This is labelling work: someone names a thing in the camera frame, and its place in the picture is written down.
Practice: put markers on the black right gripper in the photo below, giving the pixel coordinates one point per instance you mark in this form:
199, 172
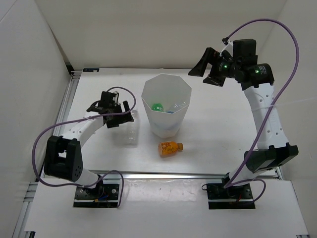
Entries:
199, 70

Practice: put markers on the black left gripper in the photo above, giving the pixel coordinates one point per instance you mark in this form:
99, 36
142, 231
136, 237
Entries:
122, 118

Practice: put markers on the clear unlabelled plastic bottle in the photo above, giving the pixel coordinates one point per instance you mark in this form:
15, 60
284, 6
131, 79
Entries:
132, 131

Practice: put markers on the green plastic soda bottle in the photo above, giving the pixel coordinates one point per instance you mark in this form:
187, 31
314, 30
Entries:
158, 107

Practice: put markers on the blue label clear plastic bottle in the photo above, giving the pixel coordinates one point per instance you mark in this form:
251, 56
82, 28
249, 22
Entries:
176, 107

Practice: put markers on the orange plastic bottle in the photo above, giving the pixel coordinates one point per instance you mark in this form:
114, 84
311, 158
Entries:
169, 148

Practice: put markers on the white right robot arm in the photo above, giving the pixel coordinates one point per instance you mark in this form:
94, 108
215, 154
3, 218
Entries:
271, 147

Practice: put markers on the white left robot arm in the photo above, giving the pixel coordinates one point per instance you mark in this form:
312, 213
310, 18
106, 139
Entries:
63, 158

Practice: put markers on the white octagonal bin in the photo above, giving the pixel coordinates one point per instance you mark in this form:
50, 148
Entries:
168, 90

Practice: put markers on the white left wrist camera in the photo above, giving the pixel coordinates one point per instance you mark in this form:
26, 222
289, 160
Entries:
114, 96

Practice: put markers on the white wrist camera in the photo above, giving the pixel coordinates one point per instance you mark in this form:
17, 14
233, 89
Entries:
226, 43
114, 96

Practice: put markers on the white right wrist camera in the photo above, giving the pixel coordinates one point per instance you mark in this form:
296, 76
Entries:
226, 43

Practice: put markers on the aluminium table edge rail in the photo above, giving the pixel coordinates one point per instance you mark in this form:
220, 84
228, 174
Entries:
216, 131

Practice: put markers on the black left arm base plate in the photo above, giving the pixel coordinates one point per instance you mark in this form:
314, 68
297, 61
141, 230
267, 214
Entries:
106, 194

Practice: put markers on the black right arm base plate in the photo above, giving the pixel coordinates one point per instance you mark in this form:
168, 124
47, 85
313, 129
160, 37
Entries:
233, 198

